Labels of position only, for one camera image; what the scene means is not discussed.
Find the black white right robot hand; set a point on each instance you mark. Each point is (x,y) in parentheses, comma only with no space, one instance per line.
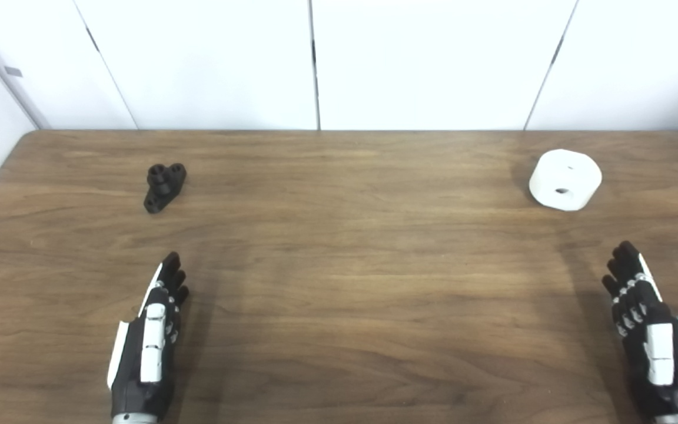
(660,353)

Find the round white plastic piece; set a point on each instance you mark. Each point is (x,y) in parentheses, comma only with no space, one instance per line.
(565,176)

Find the black plastic holder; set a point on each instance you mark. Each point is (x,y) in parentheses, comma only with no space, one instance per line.
(163,185)

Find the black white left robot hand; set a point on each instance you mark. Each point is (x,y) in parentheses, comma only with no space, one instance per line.
(152,341)

